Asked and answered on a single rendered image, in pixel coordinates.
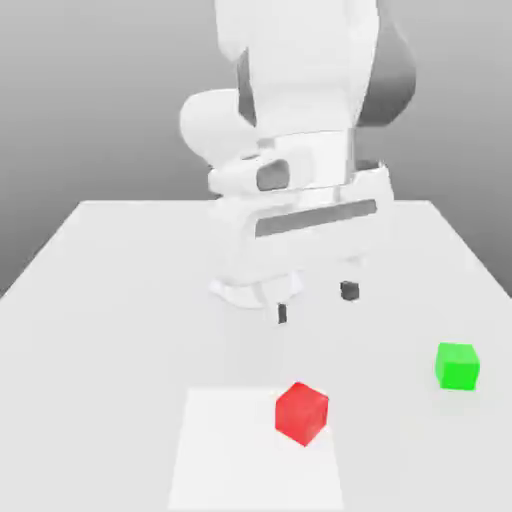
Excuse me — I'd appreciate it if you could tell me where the small green cube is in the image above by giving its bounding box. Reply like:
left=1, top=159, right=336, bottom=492
left=434, top=341, right=481, bottom=392

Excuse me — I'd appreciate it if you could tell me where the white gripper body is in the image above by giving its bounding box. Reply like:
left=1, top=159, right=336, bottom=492
left=238, top=165, right=396, bottom=282

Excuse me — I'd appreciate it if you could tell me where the small red cube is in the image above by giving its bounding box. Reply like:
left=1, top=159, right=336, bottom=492
left=274, top=380, right=330, bottom=448

